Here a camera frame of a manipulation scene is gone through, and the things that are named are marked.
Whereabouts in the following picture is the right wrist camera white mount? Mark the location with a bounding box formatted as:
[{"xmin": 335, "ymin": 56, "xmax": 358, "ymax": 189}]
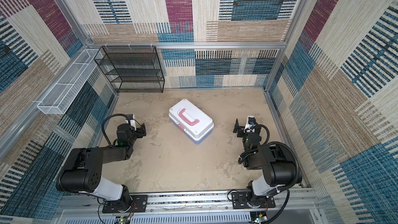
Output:
[{"xmin": 244, "ymin": 116, "xmax": 257, "ymax": 132}]

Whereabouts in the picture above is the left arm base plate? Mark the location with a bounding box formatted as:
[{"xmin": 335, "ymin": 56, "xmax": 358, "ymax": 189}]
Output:
[{"xmin": 101, "ymin": 195, "xmax": 148, "ymax": 214}]

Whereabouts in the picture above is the black wire shelf rack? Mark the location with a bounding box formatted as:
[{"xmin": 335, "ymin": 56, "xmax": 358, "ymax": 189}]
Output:
[{"xmin": 94, "ymin": 46, "xmax": 165, "ymax": 93}]

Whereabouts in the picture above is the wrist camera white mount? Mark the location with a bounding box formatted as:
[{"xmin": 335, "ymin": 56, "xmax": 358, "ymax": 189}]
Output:
[
  {"xmin": 125, "ymin": 114, "xmax": 136, "ymax": 130},
  {"xmin": 244, "ymin": 116, "xmax": 257, "ymax": 132}
]

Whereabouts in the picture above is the white wire mesh basket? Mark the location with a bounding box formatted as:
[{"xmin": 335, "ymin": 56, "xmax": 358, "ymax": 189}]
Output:
[{"xmin": 37, "ymin": 49, "xmax": 98, "ymax": 115}]

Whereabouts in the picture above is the aluminium front rail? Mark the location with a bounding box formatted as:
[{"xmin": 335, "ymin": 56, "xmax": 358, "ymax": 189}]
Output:
[{"xmin": 55, "ymin": 187, "xmax": 320, "ymax": 217}]

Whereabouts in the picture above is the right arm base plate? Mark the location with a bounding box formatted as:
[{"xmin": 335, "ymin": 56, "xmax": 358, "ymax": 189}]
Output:
[{"xmin": 228, "ymin": 191, "xmax": 276, "ymax": 209}]

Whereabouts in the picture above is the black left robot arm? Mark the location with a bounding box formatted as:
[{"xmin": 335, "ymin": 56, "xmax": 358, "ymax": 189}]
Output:
[{"xmin": 56, "ymin": 114, "xmax": 147, "ymax": 214}]

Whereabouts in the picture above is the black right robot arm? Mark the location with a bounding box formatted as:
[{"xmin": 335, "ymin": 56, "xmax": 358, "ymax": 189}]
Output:
[{"xmin": 233, "ymin": 116, "xmax": 302, "ymax": 208}]

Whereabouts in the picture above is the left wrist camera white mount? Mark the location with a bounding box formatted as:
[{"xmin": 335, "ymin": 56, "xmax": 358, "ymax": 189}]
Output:
[{"xmin": 125, "ymin": 114, "xmax": 136, "ymax": 130}]

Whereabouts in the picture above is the white and blue toolbox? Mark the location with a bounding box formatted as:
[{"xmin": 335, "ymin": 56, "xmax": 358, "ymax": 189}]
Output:
[{"xmin": 169, "ymin": 99, "xmax": 215, "ymax": 144}]

